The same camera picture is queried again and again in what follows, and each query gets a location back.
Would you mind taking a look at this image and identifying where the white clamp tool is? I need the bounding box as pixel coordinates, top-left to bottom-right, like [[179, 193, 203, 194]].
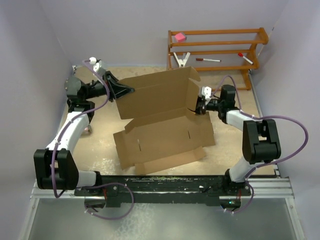
[[173, 52, 191, 68]]

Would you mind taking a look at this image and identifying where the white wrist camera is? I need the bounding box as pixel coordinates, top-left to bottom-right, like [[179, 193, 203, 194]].
[[89, 57, 108, 77], [200, 86, 212, 102]]

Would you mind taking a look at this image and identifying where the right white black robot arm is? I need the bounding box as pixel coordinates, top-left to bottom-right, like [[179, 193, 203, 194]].
[[194, 84, 281, 196]]

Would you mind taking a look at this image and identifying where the pink eraser block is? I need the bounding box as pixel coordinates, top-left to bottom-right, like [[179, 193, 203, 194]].
[[174, 32, 187, 43]]

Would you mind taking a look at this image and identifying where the aluminium extrusion frame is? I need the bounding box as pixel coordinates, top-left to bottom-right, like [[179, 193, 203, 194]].
[[18, 65, 306, 240]]

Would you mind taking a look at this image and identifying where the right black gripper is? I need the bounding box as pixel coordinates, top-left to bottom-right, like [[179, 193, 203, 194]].
[[185, 95, 224, 116]]

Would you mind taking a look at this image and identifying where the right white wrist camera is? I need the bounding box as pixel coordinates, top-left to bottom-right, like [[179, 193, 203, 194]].
[[200, 86, 212, 102]]

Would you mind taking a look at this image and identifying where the brown-capped white marker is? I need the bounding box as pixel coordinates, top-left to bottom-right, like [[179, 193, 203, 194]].
[[195, 58, 221, 63]]

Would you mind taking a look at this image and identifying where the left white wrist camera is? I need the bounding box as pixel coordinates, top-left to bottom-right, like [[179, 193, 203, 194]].
[[89, 57, 108, 77]]

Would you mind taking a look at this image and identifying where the brown cardboard box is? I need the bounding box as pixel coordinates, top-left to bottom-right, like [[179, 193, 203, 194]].
[[113, 67, 216, 175]]

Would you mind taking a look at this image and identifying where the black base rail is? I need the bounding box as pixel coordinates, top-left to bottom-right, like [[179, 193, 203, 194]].
[[74, 175, 251, 208]]

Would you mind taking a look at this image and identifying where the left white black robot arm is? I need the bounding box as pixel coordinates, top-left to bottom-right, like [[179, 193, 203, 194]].
[[33, 71, 135, 196]]

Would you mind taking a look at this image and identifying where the wooden three-tier rack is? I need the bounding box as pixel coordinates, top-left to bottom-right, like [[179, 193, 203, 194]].
[[166, 27, 269, 90]]

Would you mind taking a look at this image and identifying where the red-capped white marker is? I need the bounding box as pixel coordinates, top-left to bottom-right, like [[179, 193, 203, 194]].
[[237, 52, 254, 65]]

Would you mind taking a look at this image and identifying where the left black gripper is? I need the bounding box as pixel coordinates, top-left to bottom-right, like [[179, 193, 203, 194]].
[[83, 71, 134, 103]]

